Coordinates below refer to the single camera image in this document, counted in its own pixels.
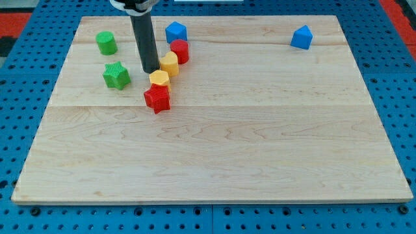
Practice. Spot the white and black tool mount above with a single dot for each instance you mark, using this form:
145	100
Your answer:
134	7

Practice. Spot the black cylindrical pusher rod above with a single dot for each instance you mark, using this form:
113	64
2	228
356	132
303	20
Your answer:
145	42

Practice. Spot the red star block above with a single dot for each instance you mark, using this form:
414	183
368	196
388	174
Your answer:
157	98

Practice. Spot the green star block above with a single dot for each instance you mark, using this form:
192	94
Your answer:
116	75

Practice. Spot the blue cube block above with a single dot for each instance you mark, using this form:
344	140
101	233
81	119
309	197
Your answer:
175	31

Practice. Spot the green cylinder block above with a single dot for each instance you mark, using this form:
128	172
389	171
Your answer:
106	43

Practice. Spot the red cylinder block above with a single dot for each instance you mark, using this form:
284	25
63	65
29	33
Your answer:
181	49

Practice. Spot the yellow heart block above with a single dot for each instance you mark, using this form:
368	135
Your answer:
169	63

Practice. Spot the yellow hexagon block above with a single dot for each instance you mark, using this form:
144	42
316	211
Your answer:
160	78

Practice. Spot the light wooden board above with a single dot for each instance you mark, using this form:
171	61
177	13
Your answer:
251	120

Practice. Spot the blue triangular prism block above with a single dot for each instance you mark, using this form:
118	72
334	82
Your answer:
302	38

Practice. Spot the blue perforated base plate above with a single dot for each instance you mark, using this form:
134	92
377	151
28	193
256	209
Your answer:
33	65

